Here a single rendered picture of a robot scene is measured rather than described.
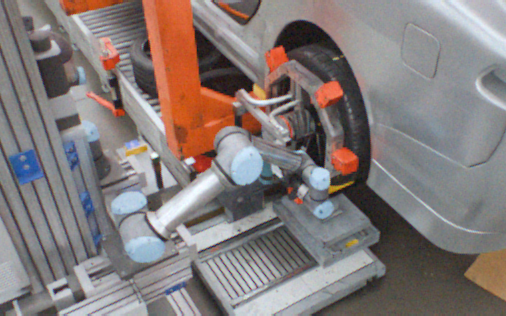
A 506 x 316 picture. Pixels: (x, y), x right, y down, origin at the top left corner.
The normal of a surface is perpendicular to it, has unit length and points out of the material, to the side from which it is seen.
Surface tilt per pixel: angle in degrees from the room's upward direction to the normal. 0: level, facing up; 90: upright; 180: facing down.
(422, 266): 0
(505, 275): 2
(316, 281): 0
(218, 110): 90
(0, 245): 90
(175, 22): 90
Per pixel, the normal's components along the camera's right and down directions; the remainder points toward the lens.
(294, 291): 0.00, -0.76
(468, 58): -0.84, 0.36
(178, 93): 0.53, 0.55
